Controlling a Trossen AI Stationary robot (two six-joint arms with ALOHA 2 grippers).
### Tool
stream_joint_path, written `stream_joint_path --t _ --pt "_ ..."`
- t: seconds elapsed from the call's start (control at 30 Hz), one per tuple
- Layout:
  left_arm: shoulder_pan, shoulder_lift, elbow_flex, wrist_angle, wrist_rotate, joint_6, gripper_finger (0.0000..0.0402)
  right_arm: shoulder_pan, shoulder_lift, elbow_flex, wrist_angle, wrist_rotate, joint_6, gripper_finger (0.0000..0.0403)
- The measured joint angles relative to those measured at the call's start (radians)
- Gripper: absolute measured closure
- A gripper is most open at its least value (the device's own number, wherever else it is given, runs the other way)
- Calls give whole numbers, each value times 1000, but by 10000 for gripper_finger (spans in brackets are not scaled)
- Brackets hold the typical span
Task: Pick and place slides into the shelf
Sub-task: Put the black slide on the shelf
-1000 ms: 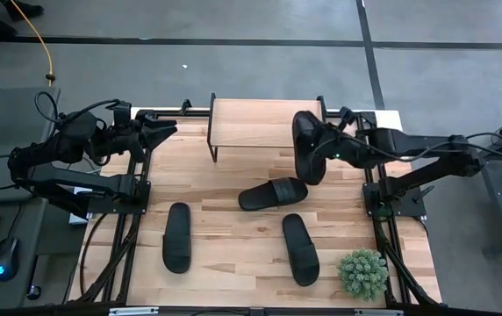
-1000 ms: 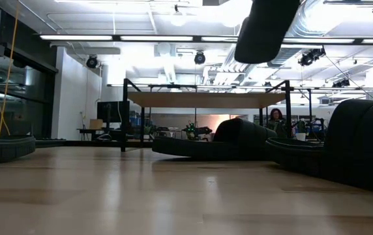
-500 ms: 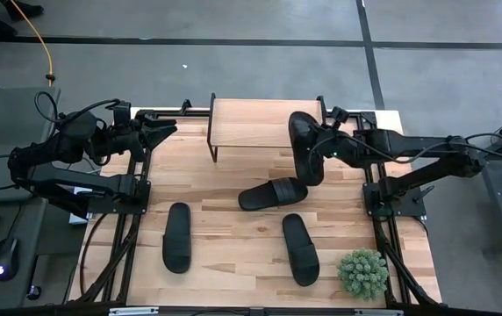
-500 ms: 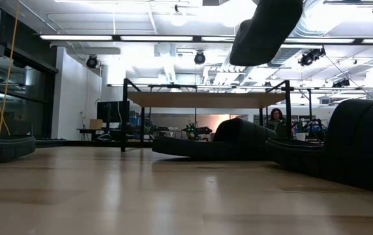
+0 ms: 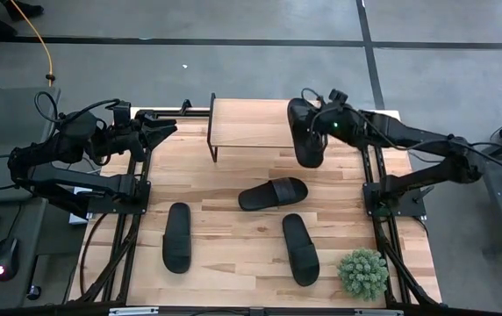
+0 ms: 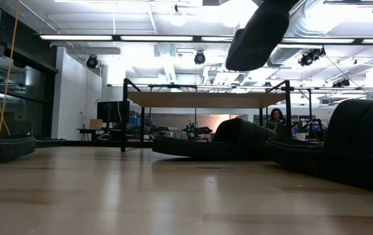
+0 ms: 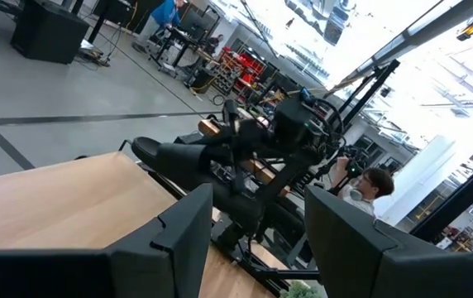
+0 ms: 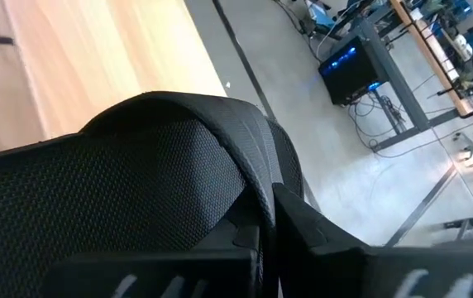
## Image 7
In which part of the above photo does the black cabinet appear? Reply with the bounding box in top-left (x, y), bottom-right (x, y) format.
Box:
top-left (10, 0), bottom-right (91, 65)

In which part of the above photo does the black rubber slide sandal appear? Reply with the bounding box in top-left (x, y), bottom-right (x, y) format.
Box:
top-left (131, 136), bottom-right (265, 233)

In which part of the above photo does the black work table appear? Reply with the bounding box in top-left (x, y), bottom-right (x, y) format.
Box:
top-left (149, 24), bottom-right (221, 84)

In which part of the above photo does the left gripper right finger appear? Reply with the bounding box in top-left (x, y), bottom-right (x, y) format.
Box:
top-left (304, 185), bottom-right (473, 298)

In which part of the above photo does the large green artificial plant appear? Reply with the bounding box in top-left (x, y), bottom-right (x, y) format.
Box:
top-left (279, 280), bottom-right (321, 298)

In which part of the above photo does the red storage rack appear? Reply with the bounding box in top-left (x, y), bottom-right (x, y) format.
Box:
top-left (213, 46), bottom-right (270, 99)

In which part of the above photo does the black aluminium frame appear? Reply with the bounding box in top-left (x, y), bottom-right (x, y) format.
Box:
top-left (211, 60), bottom-right (473, 297)

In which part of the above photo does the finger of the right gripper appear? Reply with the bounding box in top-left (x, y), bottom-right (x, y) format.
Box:
top-left (201, 153), bottom-right (241, 175)
top-left (198, 126), bottom-right (237, 147)

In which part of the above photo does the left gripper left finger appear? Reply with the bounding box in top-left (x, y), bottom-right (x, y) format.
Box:
top-left (0, 184), bottom-right (214, 298)

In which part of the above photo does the person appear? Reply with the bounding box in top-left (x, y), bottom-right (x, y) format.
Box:
top-left (131, 0), bottom-right (188, 54)
top-left (205, 33), bottom-right (225, 57)
top-left (329, 156), bottom-right (395, 219)

